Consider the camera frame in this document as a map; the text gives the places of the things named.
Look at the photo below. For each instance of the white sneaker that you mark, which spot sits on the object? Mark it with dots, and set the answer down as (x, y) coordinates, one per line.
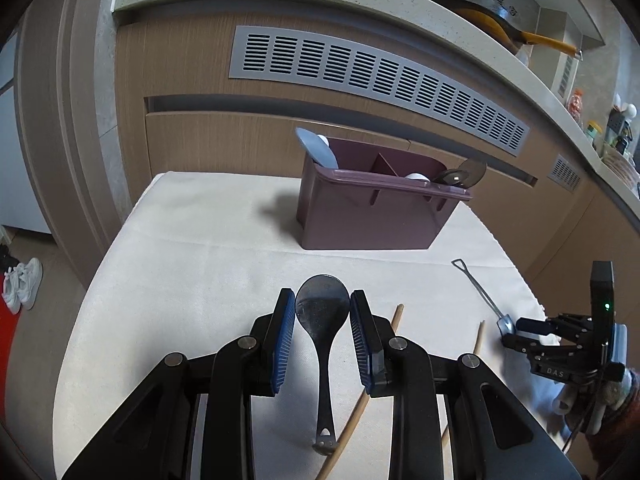
(29, 280)
(10, 291)

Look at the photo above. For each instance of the metal shovel-shaped spoon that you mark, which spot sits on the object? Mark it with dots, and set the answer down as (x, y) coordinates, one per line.
(504, 321)

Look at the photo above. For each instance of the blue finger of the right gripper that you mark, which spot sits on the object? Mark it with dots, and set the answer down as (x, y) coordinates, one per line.
(519, 343)
(529, 325)

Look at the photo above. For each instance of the white blue cabinet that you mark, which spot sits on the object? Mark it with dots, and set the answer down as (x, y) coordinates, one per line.
(19, 206)

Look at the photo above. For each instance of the orange condiment bottle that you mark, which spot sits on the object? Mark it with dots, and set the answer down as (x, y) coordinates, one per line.
(574, 105)

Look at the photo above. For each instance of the grey blue plastic spoon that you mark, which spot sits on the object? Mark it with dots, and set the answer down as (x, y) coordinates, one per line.
(315, 148)

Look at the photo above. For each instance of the wooden chopstick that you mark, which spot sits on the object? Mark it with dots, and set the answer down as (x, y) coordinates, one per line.
(445, 438)
(345, 436)

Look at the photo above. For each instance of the black dark spoon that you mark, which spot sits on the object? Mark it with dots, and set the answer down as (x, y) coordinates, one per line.
(322, 306)

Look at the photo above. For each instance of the red door mat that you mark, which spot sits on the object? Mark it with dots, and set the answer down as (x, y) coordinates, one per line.
(8, 323)

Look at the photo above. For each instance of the stack of plates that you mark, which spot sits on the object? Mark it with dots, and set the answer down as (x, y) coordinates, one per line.
(623, 169)

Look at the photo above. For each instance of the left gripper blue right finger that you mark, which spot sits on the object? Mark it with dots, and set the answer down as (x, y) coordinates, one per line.
(492, 435)

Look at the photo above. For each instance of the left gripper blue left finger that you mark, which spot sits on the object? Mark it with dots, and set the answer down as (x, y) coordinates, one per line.
(194, 412)

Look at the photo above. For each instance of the long grey vent grille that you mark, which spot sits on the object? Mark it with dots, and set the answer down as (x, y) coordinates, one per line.
(327, 62)

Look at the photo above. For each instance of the dark wok with orange handle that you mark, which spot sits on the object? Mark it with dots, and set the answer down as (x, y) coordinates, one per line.
(502, 31)

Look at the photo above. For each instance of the purple plastic utensil holder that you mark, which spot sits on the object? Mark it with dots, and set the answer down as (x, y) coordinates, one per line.
(368, 204)

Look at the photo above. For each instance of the white table cloth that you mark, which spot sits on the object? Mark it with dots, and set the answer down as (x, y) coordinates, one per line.
(202, 255)

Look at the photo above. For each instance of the small grey vent grille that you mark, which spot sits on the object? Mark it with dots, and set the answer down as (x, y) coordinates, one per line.
(564, 174)

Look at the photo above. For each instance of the black shoes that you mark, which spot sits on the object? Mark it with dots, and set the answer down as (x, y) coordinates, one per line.
(7, 261)

